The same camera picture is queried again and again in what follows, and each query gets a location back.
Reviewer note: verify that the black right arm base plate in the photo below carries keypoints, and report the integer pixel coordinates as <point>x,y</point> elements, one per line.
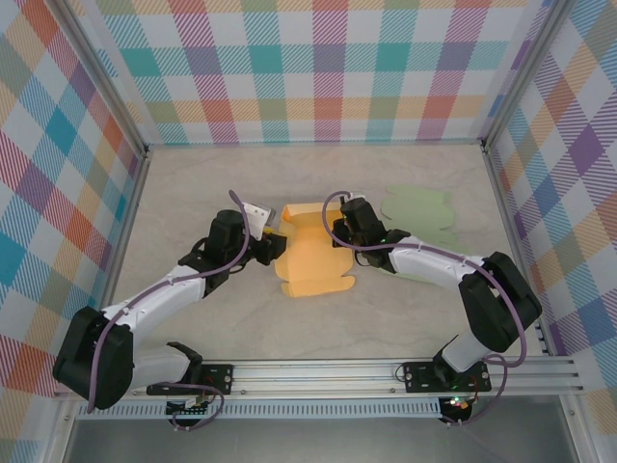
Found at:
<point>419,376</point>

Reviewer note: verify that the grey metal panel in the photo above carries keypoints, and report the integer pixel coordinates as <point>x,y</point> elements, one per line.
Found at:
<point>313,443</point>

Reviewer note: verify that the green paper box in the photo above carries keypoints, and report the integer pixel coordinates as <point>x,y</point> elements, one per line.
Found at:
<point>419,207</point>

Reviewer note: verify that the orange paper box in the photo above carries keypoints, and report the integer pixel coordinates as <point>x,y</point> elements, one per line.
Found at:
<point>311,270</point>

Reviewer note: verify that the aluminium mounting rail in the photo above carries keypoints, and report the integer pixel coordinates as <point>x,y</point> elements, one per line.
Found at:
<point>313,378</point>

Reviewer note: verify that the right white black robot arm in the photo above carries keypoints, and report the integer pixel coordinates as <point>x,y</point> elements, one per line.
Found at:
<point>434,265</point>

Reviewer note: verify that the aluminium table side rail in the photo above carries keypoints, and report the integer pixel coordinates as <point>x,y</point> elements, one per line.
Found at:
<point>506,217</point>
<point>127,231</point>

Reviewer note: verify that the aluminium frame post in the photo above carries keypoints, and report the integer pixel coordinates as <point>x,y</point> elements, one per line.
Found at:
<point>523,72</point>
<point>108,77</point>

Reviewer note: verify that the small circuit board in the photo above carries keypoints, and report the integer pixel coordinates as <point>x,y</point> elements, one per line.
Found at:
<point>458,404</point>
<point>190,409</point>

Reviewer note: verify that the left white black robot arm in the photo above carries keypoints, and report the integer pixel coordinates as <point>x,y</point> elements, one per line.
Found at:
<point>164,301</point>

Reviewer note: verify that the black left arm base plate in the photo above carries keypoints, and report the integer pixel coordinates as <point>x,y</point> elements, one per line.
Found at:
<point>219,378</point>

